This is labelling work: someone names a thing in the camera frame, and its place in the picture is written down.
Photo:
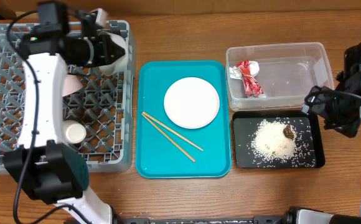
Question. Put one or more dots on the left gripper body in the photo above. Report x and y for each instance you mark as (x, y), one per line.
(104, 50)

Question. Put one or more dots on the grey plastic dish rack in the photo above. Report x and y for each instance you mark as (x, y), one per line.
(103, 105)

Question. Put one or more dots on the white tissue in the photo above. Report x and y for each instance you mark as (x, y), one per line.
(235, 73)

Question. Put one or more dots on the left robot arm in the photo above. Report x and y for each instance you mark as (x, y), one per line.
(43, 164)

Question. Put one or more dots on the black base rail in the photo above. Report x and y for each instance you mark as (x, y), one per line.
(258, 219)

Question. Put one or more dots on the wooden chopstick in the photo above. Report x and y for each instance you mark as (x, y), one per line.
(168, 138)
(172, 131)

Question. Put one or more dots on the grey bowl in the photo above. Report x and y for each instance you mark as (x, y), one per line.
(120, 64)

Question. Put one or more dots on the white round plate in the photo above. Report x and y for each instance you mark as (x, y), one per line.
(191, 103)

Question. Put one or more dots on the brown food scrap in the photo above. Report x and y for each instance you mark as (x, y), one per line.
(288, 132)

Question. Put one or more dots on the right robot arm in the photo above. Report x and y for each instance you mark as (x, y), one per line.
(341, 110)

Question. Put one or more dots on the pink shallow bowl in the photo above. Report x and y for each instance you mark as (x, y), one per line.
(71, 85)

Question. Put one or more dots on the teal plastic serving tray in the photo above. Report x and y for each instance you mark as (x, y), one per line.
(158, 158)

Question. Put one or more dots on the clear plastic waste bin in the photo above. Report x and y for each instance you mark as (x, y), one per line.
(287, 73)

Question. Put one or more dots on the red foil snack wrapper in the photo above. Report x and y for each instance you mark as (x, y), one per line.
(252, 87)

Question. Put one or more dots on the black plastic tray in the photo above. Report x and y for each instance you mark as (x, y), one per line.
(245, 124)

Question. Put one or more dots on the white paper cup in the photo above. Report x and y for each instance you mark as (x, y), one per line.
(74, 132)

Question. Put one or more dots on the white rice pile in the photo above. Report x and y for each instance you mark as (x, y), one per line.
(269, 148)

